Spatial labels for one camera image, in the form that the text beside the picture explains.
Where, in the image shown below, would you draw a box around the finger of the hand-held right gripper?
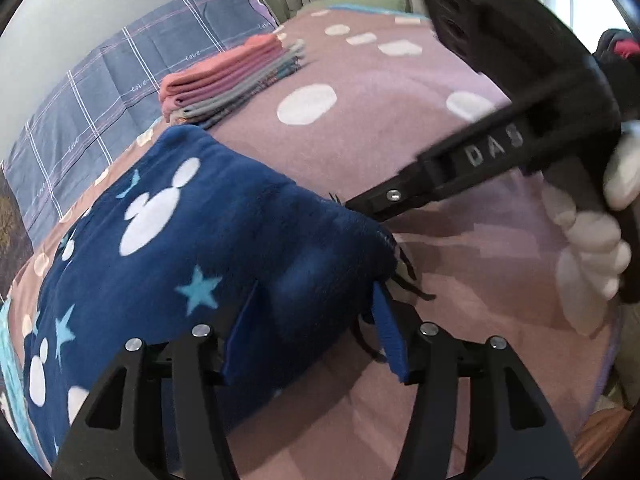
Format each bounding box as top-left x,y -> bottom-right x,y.
345,167 -> 432,223

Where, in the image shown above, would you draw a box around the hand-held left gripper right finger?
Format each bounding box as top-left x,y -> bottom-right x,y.
372,280 -> 583,480

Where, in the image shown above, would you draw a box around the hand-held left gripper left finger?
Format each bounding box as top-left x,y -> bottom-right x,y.
52,280 -> 261,480

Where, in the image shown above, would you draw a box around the navy star mickey blanket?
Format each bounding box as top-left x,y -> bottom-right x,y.
22,125 -> 401,466

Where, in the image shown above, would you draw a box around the stack of folded clothes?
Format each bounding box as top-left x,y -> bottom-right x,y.
159,34 -> 307,128

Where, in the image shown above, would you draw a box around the person's right hand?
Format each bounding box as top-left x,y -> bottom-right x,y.
542,120 -> 640,336

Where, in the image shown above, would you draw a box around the pink polka dot blanket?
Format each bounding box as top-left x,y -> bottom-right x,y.
10,2 -> 626,480

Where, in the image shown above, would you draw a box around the dark red cloth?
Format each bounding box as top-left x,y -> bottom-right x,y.
597,27 -> 640,61

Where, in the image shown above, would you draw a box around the green pillow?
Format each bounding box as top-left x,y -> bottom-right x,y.
297,0 -> 408,13

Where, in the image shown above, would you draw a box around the lilac floral pillow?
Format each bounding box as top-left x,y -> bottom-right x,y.
230,0 -> 282,36

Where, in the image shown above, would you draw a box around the dark tree print cushion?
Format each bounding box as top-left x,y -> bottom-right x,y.
0,170 -> 33,301

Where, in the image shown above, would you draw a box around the blue plaid sheet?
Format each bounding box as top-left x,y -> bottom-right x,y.
2,0 -> 281,246

